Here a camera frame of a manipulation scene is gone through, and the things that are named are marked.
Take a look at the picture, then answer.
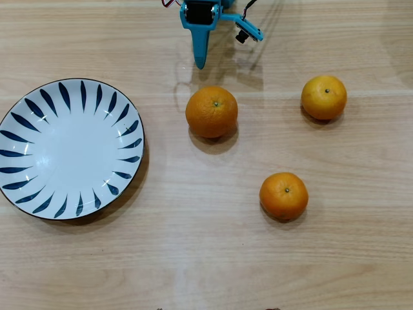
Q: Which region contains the large deep orange fruit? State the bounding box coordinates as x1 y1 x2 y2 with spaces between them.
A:
185 85 239 140

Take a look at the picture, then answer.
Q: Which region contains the blue wrist camera module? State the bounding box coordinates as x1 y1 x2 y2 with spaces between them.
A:
222 12 265 45

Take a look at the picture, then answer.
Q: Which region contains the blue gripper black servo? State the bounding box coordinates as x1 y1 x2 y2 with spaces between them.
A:
179 0 237 70

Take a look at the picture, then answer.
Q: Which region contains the small deep orange fruit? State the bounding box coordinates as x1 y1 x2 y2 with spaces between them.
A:
259 172 309 222

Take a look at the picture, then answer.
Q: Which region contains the yellowish orange fruit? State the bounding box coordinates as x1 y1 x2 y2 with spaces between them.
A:
301 75 348 121

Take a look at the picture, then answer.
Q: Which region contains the white plate blue petal pattern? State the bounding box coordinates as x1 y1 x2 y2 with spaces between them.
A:
0 77 146 222

